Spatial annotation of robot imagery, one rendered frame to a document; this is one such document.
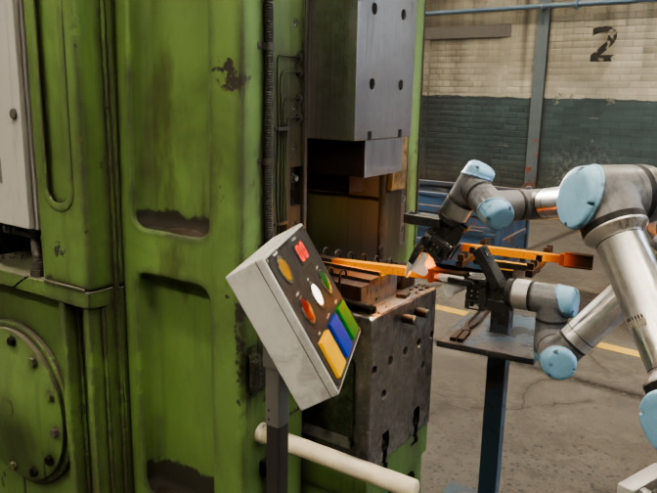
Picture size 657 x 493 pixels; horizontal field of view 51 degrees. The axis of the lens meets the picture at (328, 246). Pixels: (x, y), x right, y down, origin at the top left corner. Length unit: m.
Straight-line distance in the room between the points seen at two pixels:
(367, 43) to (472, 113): 8.53
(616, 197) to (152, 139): 1.16
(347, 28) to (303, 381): 0.88
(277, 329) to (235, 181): 0.50
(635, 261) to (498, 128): 8.82
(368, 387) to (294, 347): 0.66
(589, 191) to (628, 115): 8.17
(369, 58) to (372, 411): 0.92
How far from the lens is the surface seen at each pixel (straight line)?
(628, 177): 1.35
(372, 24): 1.77
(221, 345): 1.74
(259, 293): 1.21
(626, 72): 9.48
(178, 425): 2.05
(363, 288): 1.83
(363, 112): 1.74
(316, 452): 1.73
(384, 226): 2.18
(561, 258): 2.20
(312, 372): 1.24
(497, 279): 1.76
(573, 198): 1.33
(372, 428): 1.92
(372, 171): 1.80
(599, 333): 1.61
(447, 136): 10.44
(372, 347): 1.81
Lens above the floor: 1.48
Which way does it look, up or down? 13 degrees down
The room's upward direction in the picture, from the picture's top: 1 degrees clockwise
